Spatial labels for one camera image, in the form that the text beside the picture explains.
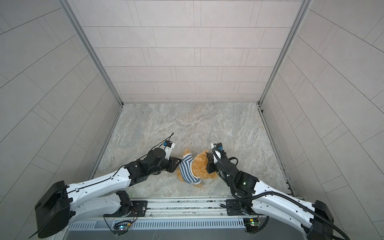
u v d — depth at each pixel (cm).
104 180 49
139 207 71
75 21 75
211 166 65
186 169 71
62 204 39
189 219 70
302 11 72
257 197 50
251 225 68
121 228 65
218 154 68
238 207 71
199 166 69
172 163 67
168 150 70
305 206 44
